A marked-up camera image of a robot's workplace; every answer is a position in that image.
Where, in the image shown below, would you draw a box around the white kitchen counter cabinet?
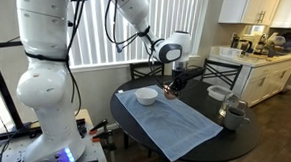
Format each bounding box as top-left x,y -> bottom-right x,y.
206,46 -> 291,110

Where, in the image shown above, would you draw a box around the white vertical window blinds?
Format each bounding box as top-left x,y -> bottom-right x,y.
64,0 -> 209,76

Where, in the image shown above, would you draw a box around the black orange bar clamp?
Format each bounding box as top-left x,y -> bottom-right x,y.
89,117 -> 109,136
91,127 -> 115,143

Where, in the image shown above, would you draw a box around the clear plastic jug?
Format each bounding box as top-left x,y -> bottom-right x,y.
267,30 -> 287,47

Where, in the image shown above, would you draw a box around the round black table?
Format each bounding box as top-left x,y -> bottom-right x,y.
106,71 -> 264,162

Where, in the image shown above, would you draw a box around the clear plastic bin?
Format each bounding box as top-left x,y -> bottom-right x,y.
218,46 -> 243,59

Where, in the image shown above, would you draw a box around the clear glass pitcher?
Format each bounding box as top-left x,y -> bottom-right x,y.
218,92 -> 249,119

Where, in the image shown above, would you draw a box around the wooden robot stand top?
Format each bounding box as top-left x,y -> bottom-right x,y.
0,103 -> 113,162

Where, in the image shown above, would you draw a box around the light blue towel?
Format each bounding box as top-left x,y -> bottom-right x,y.
111,82 -> 226,162

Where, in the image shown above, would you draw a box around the black cross-back chair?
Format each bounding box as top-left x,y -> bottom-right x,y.
199,57 -> 244,92
129,59 -> 166,82

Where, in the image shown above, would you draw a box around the white kitchen appliance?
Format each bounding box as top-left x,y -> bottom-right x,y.
243,24 -> 267,38

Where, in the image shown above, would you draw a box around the copper cup with handle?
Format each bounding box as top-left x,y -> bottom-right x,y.
163,83 -> 180,101

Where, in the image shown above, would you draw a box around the white bowl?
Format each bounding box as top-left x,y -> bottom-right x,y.
133,86 -> 159,107

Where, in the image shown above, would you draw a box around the black coffee maker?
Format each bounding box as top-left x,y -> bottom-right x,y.
230,32 -> 254,55

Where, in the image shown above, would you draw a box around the grey metal mounting plate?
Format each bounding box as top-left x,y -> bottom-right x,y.
0,129 -> 104,162

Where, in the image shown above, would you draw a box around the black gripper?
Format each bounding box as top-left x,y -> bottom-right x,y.
166,68 -> 192,94

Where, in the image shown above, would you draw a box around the grey mug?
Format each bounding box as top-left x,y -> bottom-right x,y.
223,106 -> 252,133

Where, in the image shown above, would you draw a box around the translucent plastic container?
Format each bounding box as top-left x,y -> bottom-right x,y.
206,84 -> 233,103

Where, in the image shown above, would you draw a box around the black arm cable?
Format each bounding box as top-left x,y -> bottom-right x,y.
99,0 -> 169,90
62,0 -> 89,118

